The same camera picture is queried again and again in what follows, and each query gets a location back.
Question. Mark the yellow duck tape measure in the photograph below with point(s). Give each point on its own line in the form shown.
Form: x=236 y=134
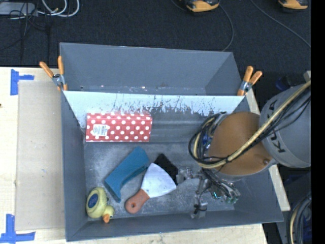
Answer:
x=95 y=202

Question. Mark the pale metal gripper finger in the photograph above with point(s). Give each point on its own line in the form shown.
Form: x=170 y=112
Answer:
x=200 y=208
x=186 y=175

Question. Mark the black flat object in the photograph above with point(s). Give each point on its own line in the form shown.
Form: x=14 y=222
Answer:
x=166 y=163

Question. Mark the grey metal bin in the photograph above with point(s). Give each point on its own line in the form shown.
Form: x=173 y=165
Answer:
x=142 y=70

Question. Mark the teal angled block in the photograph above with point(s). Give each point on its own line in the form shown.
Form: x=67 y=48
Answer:
x=127 y=170

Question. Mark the pale cardboard board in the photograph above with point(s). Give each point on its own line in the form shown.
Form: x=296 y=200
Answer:
x=38 y=149

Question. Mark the red white-dotted box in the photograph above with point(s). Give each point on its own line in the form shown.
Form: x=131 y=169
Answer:
x=122 y=127

